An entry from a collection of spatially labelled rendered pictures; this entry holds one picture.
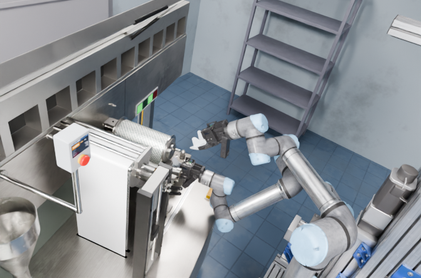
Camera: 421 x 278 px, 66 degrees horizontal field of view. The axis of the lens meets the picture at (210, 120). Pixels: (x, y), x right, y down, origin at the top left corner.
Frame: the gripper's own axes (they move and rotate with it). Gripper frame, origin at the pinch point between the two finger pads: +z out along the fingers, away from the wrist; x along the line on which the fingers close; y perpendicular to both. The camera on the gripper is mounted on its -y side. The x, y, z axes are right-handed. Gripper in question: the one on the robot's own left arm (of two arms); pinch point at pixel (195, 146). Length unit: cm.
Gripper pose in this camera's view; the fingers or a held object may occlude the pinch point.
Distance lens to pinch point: 144.7
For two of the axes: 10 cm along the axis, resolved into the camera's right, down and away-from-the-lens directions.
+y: -4.6, -8.4, -3.0
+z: -8.2, 2.6, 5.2
